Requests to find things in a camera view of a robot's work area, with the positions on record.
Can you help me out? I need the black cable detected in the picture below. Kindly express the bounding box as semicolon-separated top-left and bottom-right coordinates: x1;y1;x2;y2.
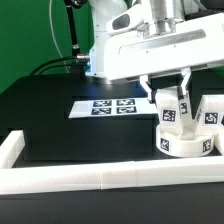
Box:
28;55;90;76
38;62;88;76

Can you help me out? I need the white U-shaped fence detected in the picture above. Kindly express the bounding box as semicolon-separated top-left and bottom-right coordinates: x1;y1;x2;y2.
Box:
0;130;224;195

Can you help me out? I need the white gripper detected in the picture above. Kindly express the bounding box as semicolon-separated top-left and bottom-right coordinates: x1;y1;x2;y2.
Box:
104;3;224;104

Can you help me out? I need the white marker tag sheet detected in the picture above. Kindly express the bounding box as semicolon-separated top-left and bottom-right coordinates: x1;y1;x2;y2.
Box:
69;98;157;118

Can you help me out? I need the white round stool seat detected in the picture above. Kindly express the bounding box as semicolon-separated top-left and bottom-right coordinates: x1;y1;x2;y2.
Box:
156;126;214;158

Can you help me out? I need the white cable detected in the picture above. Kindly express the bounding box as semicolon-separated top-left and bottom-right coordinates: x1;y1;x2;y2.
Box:
48;0;71;74

